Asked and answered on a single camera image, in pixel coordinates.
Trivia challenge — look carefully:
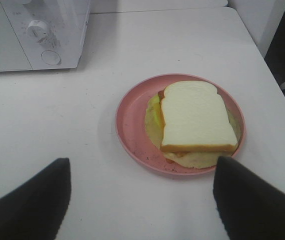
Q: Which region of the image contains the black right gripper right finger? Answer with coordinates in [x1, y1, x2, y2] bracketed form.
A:
[213, 156, 285, 240]

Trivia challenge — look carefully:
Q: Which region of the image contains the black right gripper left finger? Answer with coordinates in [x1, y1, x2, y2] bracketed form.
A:
[0, 158, 71, 240]

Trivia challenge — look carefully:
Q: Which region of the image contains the white bread sandwich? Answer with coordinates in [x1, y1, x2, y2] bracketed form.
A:
[144, 80, 241, 169]

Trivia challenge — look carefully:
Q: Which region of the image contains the pink round plate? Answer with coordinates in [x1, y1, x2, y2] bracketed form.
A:
[115, 74, 246, 176]

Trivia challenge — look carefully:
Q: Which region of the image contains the round microwave door button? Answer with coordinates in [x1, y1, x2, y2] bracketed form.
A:
[41, 50, 61, 65]

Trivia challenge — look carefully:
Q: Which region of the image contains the white microwave oven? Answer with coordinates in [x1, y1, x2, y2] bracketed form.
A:
[0, 0, 91, 72]

